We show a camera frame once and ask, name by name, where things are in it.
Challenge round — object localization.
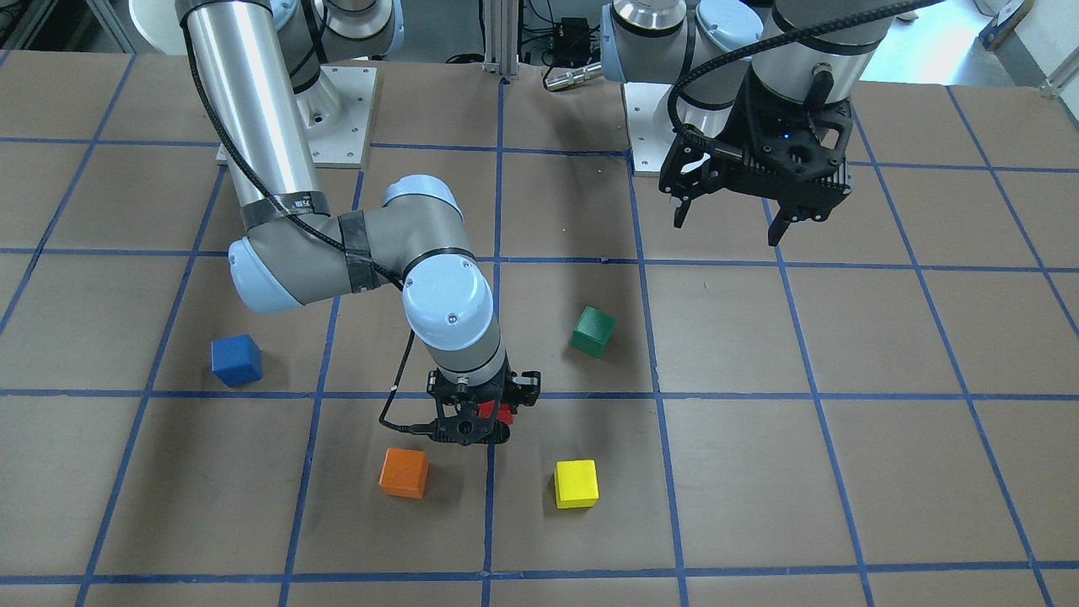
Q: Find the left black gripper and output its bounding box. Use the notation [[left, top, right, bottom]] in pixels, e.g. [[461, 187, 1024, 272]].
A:
[[659, 67, 853, 247]]

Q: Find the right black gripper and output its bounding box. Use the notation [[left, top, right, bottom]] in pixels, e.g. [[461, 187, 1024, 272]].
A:
[[427, 363, 542, 446]]

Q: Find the red wooden block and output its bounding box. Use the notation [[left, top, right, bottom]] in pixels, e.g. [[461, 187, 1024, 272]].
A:
[[478, 400, 515, 426]]

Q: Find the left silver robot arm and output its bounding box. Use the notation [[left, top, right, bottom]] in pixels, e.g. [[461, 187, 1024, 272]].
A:
[[600, 1, 925, 246]]

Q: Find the orange wooden block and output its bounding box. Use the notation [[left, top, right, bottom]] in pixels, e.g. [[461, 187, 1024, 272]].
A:
[[378, 447, 429, 499]]

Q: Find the yellow wooden block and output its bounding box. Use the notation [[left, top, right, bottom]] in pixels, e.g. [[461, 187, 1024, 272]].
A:
[[554, 459, 600, 508]]

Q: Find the green wooden block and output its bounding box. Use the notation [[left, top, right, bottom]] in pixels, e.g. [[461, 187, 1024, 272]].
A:
[[569, 306, 616, 358]]

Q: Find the blue wooden block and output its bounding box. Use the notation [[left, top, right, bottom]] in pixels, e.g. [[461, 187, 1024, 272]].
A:
[[211, 334, 263, 387]]

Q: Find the brown paper table mat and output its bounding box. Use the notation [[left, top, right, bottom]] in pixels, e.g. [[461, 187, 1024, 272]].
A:
[[1, 51, 1078, 606]]

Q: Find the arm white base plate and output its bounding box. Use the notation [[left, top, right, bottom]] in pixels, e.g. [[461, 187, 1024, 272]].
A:
[[624, 84, 743, 178], [217, 66, 378, 169]]

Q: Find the aluminium frame post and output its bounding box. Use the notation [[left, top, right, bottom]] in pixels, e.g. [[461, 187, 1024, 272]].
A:
[[481, 0, 521, 81]]

